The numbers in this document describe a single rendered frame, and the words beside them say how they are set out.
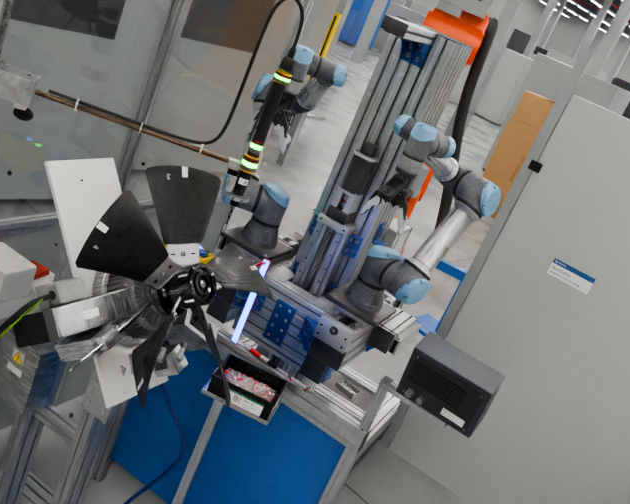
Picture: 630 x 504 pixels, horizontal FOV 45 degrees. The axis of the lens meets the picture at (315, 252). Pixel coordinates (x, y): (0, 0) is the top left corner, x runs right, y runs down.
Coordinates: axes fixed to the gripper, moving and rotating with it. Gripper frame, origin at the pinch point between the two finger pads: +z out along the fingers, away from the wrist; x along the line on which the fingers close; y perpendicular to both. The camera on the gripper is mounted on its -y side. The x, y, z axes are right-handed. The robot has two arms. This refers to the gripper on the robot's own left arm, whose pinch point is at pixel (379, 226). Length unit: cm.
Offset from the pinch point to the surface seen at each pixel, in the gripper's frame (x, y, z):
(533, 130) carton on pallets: 108, 762, 23
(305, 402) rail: -7, -16, 60
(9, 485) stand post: 56, -67, 118
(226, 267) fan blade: 27, -37, 24
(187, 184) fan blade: 42, -50, 2
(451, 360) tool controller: -43, -18, 19
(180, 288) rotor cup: 23, -66, 23
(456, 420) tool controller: -52, -18, 35
